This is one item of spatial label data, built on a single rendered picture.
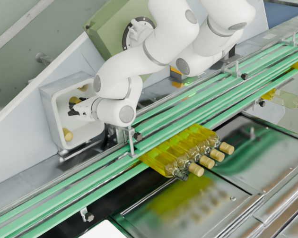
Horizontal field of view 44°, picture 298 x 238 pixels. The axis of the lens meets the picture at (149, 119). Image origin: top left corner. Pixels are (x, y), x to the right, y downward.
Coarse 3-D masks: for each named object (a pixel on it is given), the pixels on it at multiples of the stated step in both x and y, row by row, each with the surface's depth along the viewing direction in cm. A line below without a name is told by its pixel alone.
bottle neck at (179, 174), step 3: (177, 168) 130; (174, 171) 129; (177, 171) 129; (180, 171) 128; (183, 171) 129; (174, 174) 130; (177, 174) 128; (180, 174) 128; (183, 174) 127; (186, 174) 127; (177, 177) 129; (180, 177) 127; (183, 177) 127; (186, 177) 128; (183, 180) 127
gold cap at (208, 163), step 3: (204, 156) 134; (201, 159) 134; (204, 159) 133; (207, 159) 132; (210, 159) 132; (201, 162) 134; (204, 162) 132; (207, 162) 132; (210, 162) 131; (213, 162) 133; (204, 165) 133; (207, 165) 132; (210, 165) 132; (213, 165) 133; (210, 168) 133
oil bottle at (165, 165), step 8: (152, 152) 137; (160, 152) 136; (144, 160) 139; (152, 160) 134; (160, 160) 132; (168, 160) 132; (152, 168) 137; (160, 168) 132; (168, 168) 129; (168, 176) 131
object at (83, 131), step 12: (84, 84) 122; (60, 96) 125; (72, 96) 129; (84, 96) 132; (60, 108) 127; (60, 120) 129; (72, 120) 133; (96, 120) 134; (60, 132) 122; (72, 132) 134; (84, 132) 133; (96, 132) 133; (72, 144) 128
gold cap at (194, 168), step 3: (192, 165) 130; (195, 165) 130; (198, 165) 130; (189, 168) 131; (192, 168) 130; (195, 168) 129; (198, 168) 129; (201, 168) 129; (192, 171) 130; (195, 171) 129; (198, 171) 128; (201, 171) 129; (195, 174) 130; (198, 174) 129; (201, 174) 130
